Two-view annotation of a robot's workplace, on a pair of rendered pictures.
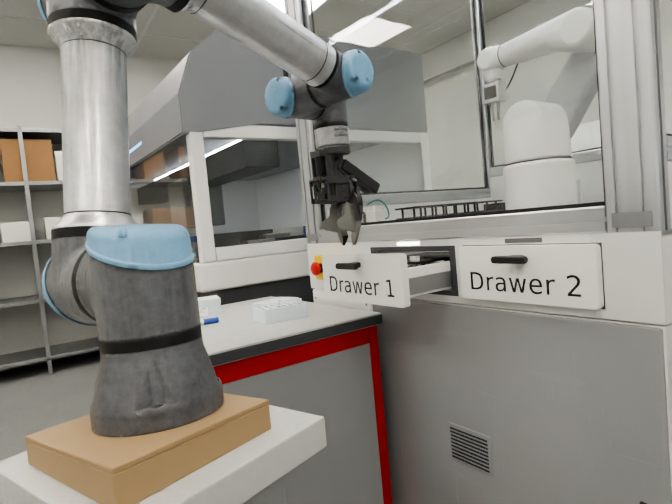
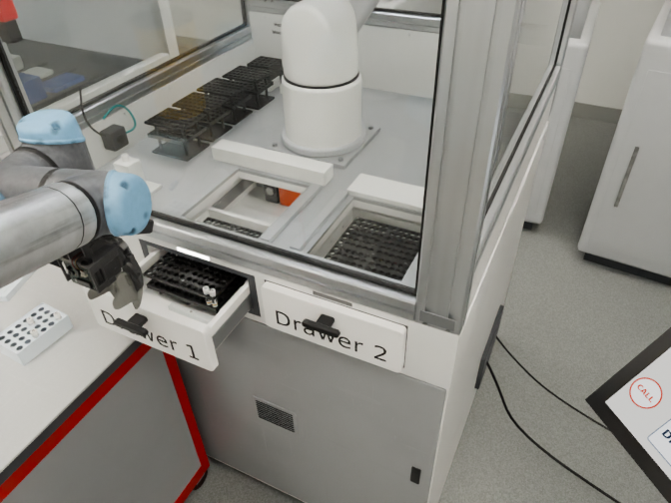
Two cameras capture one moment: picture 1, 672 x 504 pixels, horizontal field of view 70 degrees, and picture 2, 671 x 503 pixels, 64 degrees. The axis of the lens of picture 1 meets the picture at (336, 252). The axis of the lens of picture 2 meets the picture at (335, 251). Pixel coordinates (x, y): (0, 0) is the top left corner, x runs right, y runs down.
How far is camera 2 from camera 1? 68 cm
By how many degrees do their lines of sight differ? 44
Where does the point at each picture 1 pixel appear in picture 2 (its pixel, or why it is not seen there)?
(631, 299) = (426, 368)
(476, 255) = (282, 299)
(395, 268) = (198, 339)
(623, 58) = (455, 193)
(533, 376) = (336, 389)
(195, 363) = not seen: outside the picture
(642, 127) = (460, 256)
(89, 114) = not seen: outside the picture
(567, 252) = (376, 329)
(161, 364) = not seen: outside the picture
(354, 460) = (163, 437)
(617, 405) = (404, 420)
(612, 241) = (417, 328)
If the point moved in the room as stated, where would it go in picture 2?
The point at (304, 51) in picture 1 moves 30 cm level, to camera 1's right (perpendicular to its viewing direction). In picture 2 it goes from (51, 255) to (317, 176)
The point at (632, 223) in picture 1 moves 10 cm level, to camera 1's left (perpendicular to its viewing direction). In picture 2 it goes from (437, 323) to (386, 346)
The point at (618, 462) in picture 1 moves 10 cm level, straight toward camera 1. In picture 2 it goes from (399, 446) to (404, 492)
